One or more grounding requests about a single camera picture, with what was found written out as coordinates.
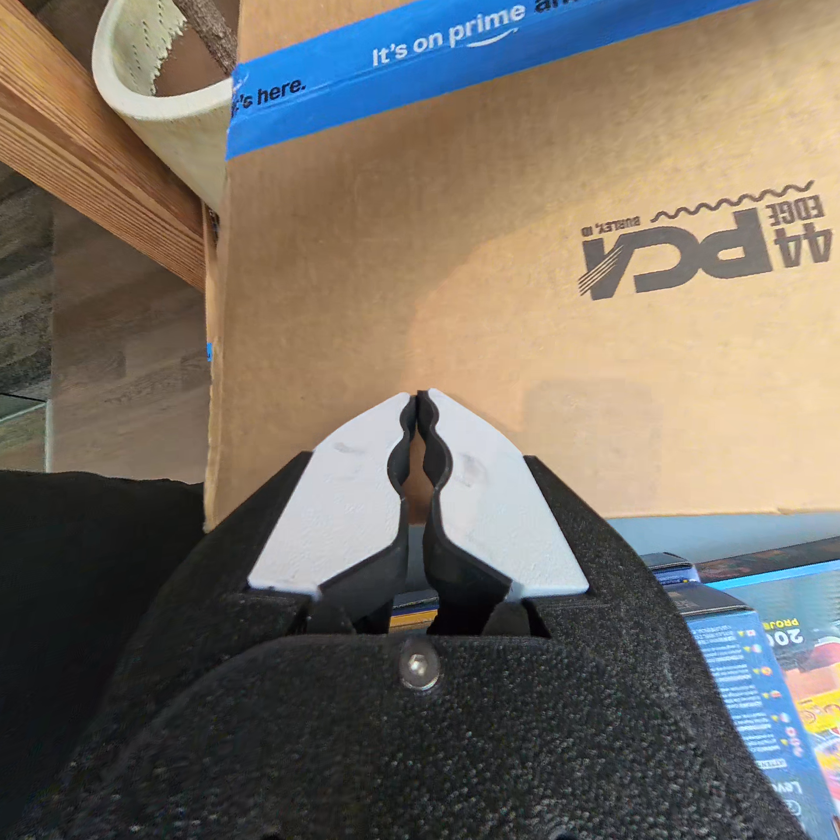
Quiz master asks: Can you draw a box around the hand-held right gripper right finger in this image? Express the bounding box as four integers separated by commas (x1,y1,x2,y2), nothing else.
416,388,589,635

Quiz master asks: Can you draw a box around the colourful toy kit box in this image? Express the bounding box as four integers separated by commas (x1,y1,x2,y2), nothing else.
640,541,840,840

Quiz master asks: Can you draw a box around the cream curved shoe sole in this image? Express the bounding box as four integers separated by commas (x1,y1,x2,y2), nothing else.
92,0,240,212

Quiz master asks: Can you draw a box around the black cloth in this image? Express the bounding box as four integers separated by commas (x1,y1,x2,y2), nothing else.
0,469,206,840

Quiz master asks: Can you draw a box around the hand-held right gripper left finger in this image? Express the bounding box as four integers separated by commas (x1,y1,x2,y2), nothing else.
248,392,418,635

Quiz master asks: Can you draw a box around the wooden beam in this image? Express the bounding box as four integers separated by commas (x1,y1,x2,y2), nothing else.
0,0,207,293

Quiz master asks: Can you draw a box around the cardboard box with blue tape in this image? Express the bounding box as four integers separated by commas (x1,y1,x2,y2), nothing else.
202,0,840,532

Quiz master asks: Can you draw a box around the clear glass panel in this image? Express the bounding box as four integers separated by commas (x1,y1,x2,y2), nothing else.
0,392,52,473

